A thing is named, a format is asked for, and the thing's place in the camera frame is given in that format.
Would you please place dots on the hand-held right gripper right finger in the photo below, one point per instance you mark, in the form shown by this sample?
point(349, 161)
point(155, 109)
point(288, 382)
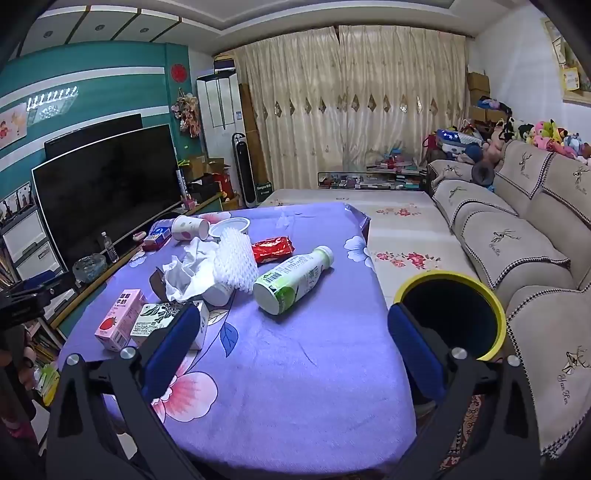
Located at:
point(415, 350)

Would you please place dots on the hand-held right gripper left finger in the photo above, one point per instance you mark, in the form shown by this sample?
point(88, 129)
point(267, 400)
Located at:
point(173, 346)

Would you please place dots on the white green drink carton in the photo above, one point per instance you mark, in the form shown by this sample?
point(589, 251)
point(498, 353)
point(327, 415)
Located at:
point(152, 321)

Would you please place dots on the pink milk carton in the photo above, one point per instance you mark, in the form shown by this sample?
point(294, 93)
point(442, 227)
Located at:
point(117, 318)

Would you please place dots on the brown plastic tray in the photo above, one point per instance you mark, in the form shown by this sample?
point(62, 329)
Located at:
point(157, 284)

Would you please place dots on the black bin with yellow rim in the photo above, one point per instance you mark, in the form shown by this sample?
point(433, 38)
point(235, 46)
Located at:
point(461, 304)

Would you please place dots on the white tissue paper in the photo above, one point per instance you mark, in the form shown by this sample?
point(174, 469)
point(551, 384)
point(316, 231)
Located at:
point(189, 272)

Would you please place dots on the white foam fruit net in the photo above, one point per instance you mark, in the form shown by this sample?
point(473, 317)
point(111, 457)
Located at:
point(235, 263)

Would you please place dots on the white paper cup pink dots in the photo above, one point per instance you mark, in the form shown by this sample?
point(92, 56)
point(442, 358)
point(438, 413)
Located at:
point(189, 228)

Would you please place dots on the white pill bottle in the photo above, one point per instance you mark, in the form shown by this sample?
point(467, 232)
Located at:
point(286, 281)

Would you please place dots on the white plastic bowl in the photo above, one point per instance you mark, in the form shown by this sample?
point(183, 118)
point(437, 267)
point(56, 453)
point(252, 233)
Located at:
point(231, 226)

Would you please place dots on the red snack wrapper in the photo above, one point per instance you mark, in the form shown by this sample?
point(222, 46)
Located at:
point(272, 248)

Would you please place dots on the white drawer unit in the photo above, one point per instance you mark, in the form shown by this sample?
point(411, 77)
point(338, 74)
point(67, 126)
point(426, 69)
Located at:
point(27, 244)

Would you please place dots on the stack of books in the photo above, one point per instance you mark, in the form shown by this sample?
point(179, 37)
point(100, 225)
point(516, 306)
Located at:
point(46, 346)

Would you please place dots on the glass ashtray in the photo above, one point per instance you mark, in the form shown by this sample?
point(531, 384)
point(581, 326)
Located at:
point(90, 270)

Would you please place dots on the green packets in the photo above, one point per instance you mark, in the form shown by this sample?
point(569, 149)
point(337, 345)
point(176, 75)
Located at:
point(46, 381)

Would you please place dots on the clear water bottle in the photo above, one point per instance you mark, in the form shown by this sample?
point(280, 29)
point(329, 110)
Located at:
point(110, 251)

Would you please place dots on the patterned rug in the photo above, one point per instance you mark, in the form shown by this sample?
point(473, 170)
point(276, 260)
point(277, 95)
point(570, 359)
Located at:
point(466, 429)

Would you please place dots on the red flat box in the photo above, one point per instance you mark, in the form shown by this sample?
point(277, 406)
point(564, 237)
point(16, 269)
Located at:
point(152, 244)

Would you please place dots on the purple floral tablecloth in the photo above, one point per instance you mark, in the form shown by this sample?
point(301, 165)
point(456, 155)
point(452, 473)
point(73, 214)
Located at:
point(300, 369)

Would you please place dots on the blue and red box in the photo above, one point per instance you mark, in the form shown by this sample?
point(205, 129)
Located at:
point(160, 229)

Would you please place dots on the beige floral mat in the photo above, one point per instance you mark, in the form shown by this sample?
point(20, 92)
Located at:
point(406, 230)

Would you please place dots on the large black television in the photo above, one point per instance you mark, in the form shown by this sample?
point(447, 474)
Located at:
point(106, 194)

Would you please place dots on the beige covered sofa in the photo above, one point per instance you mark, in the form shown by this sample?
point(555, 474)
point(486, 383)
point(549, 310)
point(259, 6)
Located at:
point(503, 249)

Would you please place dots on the black case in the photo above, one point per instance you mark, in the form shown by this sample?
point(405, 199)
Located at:
point(203, 189)

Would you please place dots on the white printed box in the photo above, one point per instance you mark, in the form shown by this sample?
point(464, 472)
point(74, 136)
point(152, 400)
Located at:
point(182, 182)

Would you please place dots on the red container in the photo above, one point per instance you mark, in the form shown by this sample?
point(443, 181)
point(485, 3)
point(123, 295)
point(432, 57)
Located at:
point(226, 184)

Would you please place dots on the glass coffee table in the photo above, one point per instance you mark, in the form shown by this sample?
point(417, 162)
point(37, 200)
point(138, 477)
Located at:
point(369, 181)

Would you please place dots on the dark green box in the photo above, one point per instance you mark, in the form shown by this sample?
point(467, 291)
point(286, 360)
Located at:
point(264, 194)

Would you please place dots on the open cardboard box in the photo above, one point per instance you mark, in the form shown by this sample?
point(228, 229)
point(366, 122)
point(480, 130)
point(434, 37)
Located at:
point(212, 165)

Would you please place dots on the black white tower fan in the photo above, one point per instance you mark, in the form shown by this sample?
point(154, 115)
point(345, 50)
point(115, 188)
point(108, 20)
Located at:
point(244, 170)

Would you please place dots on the hanging flower decoration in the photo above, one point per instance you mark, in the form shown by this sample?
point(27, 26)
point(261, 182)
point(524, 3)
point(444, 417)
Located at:
point(187, 113)

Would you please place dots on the white standing air conditioner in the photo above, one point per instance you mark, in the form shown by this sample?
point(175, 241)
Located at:
point(217, 106)

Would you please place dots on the brown cardboard box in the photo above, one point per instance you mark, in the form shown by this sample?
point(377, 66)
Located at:
point(479, 98)
point(478, 81)
point(480, 114)

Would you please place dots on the pile of plush toys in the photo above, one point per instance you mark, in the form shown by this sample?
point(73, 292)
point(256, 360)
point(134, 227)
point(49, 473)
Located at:
point(545, 134)

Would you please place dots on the beige patterned curtain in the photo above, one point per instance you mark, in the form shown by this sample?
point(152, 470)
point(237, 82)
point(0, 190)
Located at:
point(397, 83)
point(286, 92)

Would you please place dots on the yellow card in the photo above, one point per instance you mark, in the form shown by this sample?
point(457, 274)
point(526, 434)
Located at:
point(570, 78)

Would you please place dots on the framed landscape painting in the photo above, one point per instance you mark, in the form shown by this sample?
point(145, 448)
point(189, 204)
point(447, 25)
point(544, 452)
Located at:
point(554, 37)

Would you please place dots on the wall poster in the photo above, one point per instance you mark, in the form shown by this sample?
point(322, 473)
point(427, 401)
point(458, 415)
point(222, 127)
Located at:
point(11, 127)

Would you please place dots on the black wall television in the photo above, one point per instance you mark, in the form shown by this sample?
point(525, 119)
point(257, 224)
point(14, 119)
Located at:
point(92, 131)

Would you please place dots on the red round wall decoration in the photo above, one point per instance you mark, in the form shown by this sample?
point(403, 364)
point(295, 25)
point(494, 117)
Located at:
point(178, 72)

